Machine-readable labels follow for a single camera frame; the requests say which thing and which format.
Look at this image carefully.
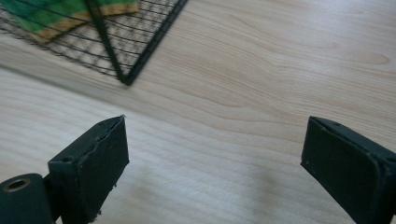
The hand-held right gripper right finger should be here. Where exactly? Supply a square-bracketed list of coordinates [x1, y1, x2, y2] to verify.
[300, 115, 396, 224]

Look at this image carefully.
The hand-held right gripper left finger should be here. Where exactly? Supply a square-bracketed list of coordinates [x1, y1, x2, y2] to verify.
[47, 114, 131, 224]

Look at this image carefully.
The black wire mesh basket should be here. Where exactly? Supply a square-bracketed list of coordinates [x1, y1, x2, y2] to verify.
[0, 0, 190, 87]

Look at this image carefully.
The yellow and green sponge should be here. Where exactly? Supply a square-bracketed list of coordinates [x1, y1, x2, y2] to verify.
[0, 0, 140, 45]

